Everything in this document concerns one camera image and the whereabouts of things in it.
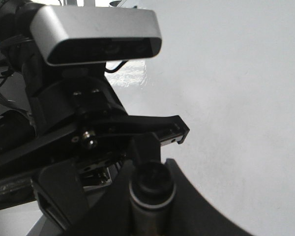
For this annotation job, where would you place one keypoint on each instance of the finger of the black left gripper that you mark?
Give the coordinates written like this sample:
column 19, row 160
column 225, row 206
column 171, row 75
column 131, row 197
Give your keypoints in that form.
column 59, row 190

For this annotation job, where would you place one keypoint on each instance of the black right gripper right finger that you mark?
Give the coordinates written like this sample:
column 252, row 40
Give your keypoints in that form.
column 192, row 215

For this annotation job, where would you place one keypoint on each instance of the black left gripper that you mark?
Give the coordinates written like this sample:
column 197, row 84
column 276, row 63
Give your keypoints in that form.
column 74, row 107

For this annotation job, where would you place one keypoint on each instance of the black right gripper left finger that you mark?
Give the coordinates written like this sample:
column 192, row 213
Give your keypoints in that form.
column 111, row 215

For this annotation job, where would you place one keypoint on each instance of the black white whiteboard marker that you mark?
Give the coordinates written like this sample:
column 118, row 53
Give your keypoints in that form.
column 151, row 191

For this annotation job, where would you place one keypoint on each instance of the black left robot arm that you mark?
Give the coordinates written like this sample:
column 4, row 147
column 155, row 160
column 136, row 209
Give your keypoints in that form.
column 93, row 169

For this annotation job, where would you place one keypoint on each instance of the silver depth camera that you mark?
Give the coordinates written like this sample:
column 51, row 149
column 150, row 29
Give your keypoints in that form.
column 73, row 35

